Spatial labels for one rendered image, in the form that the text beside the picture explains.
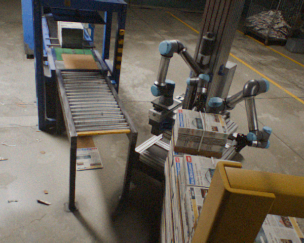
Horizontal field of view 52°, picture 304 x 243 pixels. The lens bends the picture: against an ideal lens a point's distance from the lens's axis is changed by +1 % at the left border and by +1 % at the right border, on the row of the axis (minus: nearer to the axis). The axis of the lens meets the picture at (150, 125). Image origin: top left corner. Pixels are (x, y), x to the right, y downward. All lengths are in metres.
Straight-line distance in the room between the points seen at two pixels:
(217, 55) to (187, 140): 0.92
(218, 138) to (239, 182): 1.79
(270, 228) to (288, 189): 0.77
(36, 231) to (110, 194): 0.75
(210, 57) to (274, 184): 2.39
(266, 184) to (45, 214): 2.54
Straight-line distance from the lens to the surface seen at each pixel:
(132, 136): 2.62
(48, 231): 2.87
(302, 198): 0.64
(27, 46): 6.03
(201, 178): 1.85
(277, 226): 1.42
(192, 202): 1.69
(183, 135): 2.32
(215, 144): 2.39
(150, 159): 3.28
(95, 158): 3.55
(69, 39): 4.35
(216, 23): 2.89
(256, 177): 0.62
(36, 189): 3.22
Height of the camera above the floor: 2.20
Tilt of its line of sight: 31 degrees down
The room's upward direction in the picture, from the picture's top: 10 degrees clockwise
